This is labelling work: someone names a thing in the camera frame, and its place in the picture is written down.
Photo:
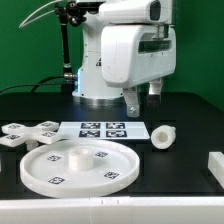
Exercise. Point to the white marker sheet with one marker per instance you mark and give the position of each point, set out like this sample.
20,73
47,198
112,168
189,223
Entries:
104,130

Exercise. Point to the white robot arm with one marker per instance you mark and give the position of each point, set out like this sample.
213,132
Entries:
92,89

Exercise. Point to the white front barrier rail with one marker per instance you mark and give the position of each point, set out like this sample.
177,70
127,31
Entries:
114,210

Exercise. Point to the white round table top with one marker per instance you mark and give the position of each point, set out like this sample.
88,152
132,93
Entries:
79,168

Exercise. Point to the white right side block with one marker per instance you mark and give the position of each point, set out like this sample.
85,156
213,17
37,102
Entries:
216,166

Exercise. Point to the white cross-shaped table base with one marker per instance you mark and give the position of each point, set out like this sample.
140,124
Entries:
16,134

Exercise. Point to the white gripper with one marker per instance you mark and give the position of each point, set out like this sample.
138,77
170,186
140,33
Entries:
132,55

